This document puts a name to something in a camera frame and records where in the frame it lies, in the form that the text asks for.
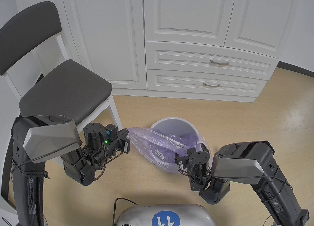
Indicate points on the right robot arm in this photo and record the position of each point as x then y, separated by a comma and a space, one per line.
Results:
245, 161

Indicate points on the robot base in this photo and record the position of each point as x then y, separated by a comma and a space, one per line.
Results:
191, 215

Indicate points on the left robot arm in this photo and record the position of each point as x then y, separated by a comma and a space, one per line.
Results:
49, 134

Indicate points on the purple plastic bag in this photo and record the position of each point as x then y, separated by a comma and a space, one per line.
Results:
152, 144

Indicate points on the pale grey trash bin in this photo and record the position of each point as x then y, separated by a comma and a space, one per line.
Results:
171, 122

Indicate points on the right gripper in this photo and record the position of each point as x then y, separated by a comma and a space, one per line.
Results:
182, 161

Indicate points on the white chair grey cushions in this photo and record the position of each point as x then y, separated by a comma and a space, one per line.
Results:
63, 90

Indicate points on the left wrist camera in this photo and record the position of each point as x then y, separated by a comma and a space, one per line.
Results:
112, 130

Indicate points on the white wardrobe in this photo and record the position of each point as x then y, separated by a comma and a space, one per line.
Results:
186, 4

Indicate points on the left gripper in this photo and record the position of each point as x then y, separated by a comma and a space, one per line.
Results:
117, 146

